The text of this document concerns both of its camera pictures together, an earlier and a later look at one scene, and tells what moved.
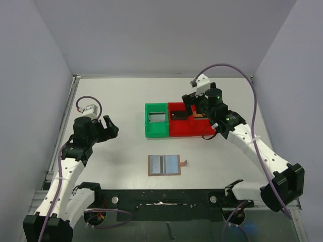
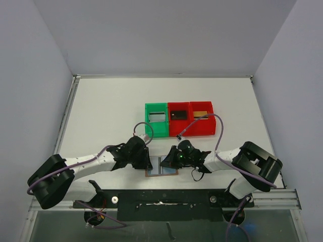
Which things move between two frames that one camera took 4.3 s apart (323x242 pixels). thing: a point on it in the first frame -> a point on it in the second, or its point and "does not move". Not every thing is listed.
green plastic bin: (156, 129) does not move
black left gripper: (102, 129) -> (145, 158)
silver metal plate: (157, 164) does not move
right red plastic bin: (201, 127) does not move
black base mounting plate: (198, 205) does not move
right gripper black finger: (189, 100) -> (171, 160)
